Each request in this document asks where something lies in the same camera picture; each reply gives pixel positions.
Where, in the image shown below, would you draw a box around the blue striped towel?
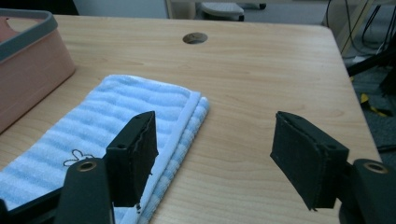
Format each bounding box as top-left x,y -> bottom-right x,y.
0,74 -> 210,224

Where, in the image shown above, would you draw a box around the yellow black floor tape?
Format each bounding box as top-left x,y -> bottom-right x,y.
360,92 -> 394,118

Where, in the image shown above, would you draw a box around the white chair base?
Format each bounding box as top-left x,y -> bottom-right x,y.
199,2 -> 246,22

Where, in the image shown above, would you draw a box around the black stand leg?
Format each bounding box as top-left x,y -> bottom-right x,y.
346,46 -> 396,77

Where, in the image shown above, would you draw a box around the beige desk leg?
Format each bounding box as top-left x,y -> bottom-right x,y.
323,0 -> 386,57

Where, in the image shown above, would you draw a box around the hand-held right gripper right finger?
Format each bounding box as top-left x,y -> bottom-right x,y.
269,110 -> 350,212

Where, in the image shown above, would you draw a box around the black cables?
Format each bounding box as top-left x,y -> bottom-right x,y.
325,0 -> 396,57

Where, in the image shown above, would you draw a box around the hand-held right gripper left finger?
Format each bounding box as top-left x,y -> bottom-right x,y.
103,110 -> 160,209

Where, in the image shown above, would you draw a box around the pink storage box grey rim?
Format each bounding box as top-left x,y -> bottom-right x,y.
0,8 -> 77,134

